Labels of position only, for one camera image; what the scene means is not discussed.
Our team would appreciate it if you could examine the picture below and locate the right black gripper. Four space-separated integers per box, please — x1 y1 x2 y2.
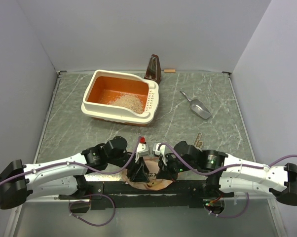
156 152 198 182

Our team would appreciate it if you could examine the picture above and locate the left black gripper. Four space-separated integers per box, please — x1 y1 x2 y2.
108 152 149 183

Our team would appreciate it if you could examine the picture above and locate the peach cat litter bag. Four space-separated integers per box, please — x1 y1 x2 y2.
121 156 173 191

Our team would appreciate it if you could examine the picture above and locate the wooden ruler with crown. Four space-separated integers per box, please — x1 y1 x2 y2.
193 132 203 150

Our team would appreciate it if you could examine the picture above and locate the silver metal scoop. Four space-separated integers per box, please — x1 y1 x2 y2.
180 91 211 119

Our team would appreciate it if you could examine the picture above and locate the white orange litter box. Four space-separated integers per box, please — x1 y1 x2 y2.
81 70 159 126

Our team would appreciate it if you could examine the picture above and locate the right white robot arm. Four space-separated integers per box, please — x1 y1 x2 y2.
153 141 297 206

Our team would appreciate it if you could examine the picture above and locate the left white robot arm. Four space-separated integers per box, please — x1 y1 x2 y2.
0 136 149 210

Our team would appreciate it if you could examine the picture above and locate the clean litter pile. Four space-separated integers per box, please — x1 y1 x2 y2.
107 94 144 114

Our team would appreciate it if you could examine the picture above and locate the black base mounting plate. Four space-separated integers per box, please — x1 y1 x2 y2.
58 180 234 208

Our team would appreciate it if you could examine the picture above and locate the small wooden block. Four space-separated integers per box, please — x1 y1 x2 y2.
164 69 176 73

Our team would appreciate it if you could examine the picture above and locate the brown wooden metronome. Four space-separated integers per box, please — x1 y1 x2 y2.
144 54 162 84

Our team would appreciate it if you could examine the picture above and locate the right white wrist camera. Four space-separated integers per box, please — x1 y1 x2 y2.
152 143 167 166

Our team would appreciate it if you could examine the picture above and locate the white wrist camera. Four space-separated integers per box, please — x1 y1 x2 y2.
152 143 167 166
135 143 150 162

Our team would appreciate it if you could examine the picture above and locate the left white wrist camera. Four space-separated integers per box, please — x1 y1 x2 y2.
135 143 150 162

